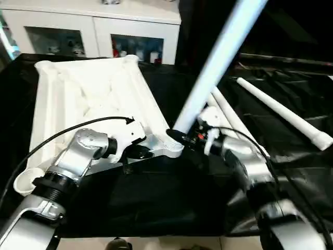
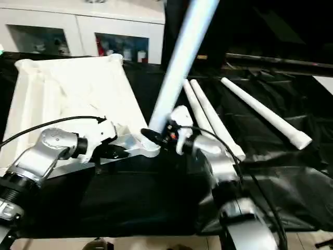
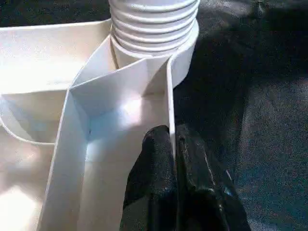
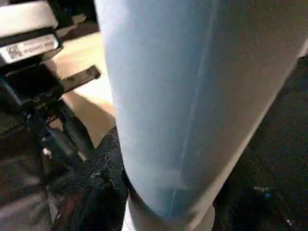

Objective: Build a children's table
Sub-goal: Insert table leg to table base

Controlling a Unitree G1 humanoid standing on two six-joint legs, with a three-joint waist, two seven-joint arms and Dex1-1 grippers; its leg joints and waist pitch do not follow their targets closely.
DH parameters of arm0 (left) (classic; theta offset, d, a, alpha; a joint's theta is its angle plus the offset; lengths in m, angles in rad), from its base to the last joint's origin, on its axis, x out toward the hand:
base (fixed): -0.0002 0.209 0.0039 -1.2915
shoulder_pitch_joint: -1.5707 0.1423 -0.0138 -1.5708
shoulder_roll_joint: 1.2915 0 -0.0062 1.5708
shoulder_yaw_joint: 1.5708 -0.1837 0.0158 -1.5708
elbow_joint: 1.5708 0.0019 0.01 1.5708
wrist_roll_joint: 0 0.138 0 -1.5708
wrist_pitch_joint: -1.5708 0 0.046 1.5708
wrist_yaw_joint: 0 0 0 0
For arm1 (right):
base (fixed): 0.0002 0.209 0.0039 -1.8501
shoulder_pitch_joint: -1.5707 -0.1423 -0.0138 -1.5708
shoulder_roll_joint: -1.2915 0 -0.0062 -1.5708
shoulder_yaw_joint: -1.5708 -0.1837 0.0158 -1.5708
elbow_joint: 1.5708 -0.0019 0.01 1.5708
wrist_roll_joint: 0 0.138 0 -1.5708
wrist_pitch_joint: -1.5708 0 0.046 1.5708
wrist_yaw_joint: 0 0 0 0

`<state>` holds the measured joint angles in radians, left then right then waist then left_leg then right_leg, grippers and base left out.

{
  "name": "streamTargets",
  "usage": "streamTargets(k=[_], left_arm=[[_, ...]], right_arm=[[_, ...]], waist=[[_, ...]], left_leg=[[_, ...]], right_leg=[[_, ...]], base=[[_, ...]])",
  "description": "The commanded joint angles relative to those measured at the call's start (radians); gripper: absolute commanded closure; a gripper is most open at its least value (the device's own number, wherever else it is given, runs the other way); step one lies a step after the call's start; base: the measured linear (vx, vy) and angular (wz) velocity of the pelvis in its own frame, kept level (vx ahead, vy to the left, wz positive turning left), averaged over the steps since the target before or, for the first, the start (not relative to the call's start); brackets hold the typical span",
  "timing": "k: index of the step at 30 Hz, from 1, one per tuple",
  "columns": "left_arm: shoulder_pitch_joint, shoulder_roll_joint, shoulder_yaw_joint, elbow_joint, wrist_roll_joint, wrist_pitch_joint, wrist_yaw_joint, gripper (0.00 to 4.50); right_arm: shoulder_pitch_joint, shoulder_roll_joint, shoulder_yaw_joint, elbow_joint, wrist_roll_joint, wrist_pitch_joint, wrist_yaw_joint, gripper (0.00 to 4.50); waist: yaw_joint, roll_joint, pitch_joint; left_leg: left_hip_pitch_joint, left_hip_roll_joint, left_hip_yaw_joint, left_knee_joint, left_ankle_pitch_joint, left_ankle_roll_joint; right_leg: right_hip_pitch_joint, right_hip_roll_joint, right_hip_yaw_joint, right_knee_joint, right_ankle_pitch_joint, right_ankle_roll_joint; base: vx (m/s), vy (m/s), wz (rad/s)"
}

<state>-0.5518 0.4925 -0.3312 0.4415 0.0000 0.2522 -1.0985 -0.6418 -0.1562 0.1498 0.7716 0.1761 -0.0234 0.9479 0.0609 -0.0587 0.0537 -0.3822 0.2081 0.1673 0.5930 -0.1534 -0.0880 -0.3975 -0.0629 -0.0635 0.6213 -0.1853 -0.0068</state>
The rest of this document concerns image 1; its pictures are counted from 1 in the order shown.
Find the white plastic table top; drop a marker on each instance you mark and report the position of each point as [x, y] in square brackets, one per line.
[91, 91]

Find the white plastic table leg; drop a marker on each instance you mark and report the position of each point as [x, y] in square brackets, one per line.
[216, 109]
[221, 52]
[234, 114]
[286, 114]

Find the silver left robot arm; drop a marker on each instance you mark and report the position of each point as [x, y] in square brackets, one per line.
[78, 153]

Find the black mat cloth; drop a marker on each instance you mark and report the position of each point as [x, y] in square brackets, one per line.
[161, 198]

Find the long black rod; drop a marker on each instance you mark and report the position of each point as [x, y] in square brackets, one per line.
[286, 59]

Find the white display cabinet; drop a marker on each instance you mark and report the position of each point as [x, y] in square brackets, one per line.
[91, 20]

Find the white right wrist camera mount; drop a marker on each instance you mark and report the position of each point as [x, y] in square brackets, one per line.
[210, 117]

